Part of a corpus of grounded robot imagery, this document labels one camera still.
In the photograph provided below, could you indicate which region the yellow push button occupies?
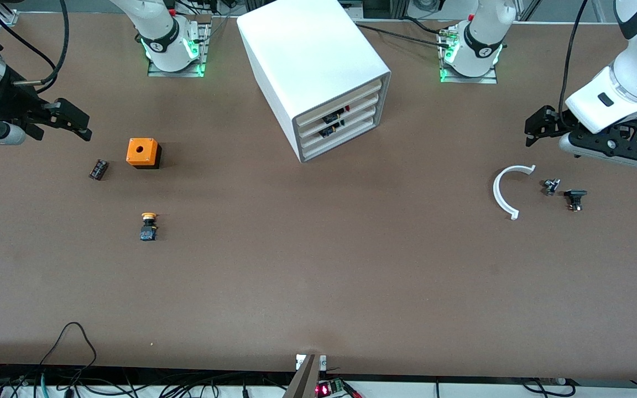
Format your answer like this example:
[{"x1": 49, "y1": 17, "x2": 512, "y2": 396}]
[{"x1": 140, "y1": 212, "x2": 159, "y2": 242}]

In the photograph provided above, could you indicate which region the circuit board with red LED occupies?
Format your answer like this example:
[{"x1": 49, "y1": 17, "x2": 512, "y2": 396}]
[{"x1": 316, "y1": 378, "x2": 363, "y2": 398}]

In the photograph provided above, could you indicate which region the orange button enclosure box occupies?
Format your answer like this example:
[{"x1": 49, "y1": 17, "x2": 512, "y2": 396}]
[{"x1": 126, "y1": 138, "x2": 162, "y2": 170}]

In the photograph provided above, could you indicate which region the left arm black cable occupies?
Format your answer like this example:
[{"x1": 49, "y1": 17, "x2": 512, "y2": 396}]
[{"x1": 558, "y1": 0, "x2": 590, "y2": 130}]

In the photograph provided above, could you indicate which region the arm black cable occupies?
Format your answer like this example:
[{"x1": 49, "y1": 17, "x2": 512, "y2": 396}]
[
  {"x1": 558, "y1": 0, "x2": 590, "y2": 130},
  {"x1": 0, "y1": 0, "x2": 70, "y2": 95}
]

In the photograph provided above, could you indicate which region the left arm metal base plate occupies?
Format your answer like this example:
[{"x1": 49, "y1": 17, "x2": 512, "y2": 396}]
[{"x1": 438, "y1": 25, "x2": 499, "y2": 85}]

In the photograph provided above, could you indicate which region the black switch component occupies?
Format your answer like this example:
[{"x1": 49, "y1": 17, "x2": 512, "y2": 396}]
[{"x1": 564, "y1": 189, "x2": 588, "y2": 212}]

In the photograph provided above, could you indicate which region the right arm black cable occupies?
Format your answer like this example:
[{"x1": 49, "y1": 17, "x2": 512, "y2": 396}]
[{"x1": 0, "y1": 0, "x2": 70, "y2": 95}]

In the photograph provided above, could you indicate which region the white curved plastic ring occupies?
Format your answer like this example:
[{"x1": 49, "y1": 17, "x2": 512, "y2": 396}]
[{"x1": 493, "y1": 164, "x2": 536, "y2": 221}]

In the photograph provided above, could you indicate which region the black cable across table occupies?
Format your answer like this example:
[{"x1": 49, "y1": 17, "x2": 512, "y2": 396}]
[{"x1": 354, "y1": 22, "x2": 455, "y2": 49}]

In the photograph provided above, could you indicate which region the thin black looped cable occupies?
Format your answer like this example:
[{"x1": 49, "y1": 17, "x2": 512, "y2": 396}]
[{"x1": 39, "y1": 322, "x2": 98, "y2": 382}]

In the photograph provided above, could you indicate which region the small white metal bracket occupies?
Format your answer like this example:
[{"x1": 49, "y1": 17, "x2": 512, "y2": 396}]
[{"x1": 295, "y1": 354, "x2": 327, "y2": 371}]

